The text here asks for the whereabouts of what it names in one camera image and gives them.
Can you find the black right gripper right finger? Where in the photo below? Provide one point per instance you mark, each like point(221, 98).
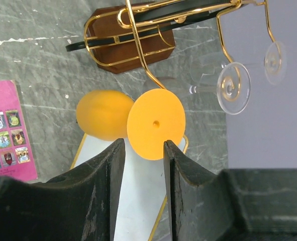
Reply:
point(235, 204)

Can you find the clear wine glass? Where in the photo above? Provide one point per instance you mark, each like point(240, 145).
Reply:
point(274, 63)
point(214, 73)

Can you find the pink sticker card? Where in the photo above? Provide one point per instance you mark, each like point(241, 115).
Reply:
point(16, 158)

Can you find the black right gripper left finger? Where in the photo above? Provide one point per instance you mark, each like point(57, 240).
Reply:
point(81, 204)

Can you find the gold framed mirror tray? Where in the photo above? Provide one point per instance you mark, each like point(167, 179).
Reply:
point(142, 197)

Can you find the orange plastic goblet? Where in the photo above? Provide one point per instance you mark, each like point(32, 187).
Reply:
point(147, 122)

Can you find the gold wire wine glass rack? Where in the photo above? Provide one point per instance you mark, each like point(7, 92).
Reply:
point(152, 19)

